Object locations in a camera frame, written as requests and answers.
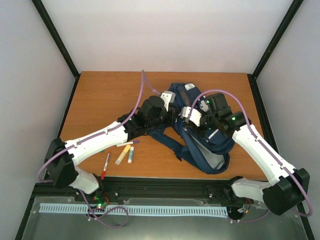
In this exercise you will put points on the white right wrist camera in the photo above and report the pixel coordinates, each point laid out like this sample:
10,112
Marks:
187,115

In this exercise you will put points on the yellow highlighter marker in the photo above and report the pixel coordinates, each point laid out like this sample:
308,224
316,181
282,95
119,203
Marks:
123,154

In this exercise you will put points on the purple capped white marker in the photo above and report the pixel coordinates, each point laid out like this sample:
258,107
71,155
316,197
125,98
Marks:
127,143

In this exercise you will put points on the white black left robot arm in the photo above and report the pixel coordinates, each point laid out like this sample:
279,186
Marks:
63,157

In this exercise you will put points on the black right corner post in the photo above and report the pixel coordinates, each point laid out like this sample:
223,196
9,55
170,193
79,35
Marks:
277,36

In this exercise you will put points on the green white glue stick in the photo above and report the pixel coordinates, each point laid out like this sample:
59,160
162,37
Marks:
130,155

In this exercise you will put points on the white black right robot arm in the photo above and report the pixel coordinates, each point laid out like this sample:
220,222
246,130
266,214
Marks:
236,125

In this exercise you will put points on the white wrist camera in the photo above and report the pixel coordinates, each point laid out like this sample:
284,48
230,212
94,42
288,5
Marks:
187,115
168,97

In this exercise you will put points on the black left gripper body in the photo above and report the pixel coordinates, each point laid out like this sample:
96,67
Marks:
171,122

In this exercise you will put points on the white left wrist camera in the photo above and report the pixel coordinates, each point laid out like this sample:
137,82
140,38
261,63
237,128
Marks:
168,97

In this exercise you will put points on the red white marker pen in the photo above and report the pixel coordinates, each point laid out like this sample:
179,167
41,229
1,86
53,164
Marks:
105,166

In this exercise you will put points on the black left corner post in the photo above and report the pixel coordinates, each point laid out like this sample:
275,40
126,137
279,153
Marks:
50,26

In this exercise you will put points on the black corner post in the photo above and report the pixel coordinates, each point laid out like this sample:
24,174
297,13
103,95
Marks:
277,36
50,26

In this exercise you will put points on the light blue slotted cable duct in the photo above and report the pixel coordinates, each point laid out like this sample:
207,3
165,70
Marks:
136,210

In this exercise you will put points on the navy blue student backpack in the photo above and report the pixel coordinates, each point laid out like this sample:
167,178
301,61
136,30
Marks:
206,150

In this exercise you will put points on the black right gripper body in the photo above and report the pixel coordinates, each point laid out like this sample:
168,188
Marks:
212,118

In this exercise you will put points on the black aluminium frame rail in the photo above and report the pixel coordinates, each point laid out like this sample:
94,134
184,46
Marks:
117,189

